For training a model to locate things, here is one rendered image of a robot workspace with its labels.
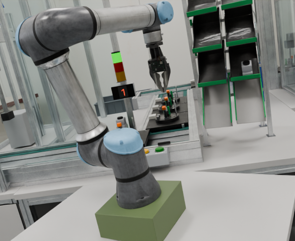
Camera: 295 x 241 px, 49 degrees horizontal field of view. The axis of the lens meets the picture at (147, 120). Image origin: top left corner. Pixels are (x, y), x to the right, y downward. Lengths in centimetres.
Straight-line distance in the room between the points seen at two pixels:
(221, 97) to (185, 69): 325
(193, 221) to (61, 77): 63
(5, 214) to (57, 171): 35
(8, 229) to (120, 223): 92
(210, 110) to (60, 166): 78
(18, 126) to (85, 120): 146
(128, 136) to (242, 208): 45
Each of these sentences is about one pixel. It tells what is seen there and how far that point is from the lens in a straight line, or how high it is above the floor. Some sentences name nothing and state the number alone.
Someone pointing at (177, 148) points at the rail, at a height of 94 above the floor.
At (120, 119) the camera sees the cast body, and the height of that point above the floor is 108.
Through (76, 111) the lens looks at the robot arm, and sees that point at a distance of 107.
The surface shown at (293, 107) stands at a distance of 224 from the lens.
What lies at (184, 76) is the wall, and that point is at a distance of 491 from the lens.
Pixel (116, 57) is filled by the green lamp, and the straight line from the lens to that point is 173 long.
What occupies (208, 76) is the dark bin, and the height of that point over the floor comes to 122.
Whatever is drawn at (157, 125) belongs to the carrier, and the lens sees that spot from 183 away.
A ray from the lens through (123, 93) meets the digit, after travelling 175.
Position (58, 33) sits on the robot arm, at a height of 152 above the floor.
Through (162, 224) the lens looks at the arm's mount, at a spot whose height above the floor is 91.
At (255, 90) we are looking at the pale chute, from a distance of 167.
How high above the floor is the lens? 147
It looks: 14 degrees down
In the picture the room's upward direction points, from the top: 11 degrees counter-clockwise
